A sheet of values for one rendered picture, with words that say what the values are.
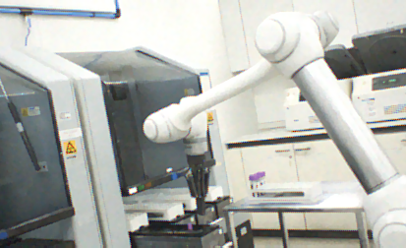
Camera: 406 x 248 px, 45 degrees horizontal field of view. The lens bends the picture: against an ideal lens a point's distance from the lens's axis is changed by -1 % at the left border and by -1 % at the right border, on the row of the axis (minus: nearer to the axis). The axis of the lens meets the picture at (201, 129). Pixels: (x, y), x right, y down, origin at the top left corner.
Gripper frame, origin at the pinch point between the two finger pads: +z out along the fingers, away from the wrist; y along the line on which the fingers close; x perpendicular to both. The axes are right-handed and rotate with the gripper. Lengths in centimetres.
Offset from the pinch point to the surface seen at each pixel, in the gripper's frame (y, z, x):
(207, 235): 9.7, 7.3, 11.1
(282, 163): -213, 26, -99
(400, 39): -247, -66, -8
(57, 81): 40, -51, -26
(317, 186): -33.1, -2.6, 31.6
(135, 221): 12.8, 5.8, -24.2
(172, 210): -3.3, 4.5, -19.0
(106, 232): 28.8, 5.4, -21.8
